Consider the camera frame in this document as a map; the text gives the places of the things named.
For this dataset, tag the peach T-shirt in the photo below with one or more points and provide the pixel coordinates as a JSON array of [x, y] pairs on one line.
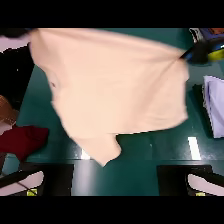
[[113, 86]]

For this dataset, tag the black garment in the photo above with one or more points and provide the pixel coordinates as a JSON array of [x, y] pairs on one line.
[[199, 100], [13, 76]]

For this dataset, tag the dark red garment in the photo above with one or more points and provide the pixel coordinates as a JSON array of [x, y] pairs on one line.
[[23, 140]]

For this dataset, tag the lavender garment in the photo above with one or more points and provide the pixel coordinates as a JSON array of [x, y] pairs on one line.
[[216, 106]]

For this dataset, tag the brown garment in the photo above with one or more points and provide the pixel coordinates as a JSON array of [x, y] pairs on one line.
[[6, 111]]

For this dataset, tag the heap of clothes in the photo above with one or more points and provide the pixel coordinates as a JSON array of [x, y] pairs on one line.
[[210, 33]]

